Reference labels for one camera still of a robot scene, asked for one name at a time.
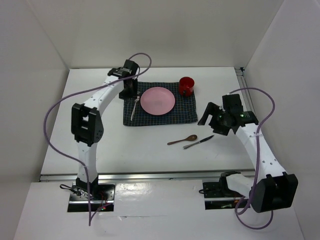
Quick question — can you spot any red mug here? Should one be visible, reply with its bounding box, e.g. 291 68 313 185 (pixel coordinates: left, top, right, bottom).
178 76 195 97

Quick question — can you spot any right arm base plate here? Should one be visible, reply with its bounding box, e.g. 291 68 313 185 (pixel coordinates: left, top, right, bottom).
198 181 242 210

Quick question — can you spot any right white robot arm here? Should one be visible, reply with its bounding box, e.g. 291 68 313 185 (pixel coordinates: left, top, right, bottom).
198 94 298 213

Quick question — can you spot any steel fork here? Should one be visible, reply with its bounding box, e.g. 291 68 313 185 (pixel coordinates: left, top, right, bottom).
130 91 140 121

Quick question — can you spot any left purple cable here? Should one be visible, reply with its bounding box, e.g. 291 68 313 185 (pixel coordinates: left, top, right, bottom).
42 52 153 226

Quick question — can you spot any purple cable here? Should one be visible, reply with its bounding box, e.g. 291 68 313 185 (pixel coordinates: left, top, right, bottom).
42 52 153 226
228 86 276 230

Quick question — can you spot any pink plate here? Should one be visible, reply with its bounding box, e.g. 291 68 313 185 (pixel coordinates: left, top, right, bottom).
140 87 176 116

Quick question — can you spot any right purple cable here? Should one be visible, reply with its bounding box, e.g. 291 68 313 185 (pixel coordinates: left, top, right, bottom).
228 86 276 230

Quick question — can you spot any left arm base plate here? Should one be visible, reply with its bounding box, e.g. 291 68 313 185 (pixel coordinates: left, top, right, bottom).
60 184 116 213

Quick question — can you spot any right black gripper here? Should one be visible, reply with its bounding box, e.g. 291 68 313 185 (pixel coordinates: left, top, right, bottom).
197 101 230 136

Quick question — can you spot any wooden spoon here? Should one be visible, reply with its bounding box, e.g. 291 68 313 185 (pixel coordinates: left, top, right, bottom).
167 134 198 146

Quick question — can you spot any steel knife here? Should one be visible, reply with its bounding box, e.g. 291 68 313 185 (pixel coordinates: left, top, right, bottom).
182 135 214 150

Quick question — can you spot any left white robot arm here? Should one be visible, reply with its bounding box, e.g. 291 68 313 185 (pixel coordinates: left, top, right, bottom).
71 59 140 200

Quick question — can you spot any aluminium front rail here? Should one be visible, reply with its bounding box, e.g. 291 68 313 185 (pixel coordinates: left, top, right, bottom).
38 169 256 183

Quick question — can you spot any dark checked cloth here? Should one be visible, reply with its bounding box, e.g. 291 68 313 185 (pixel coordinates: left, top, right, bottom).
123 82 198 127

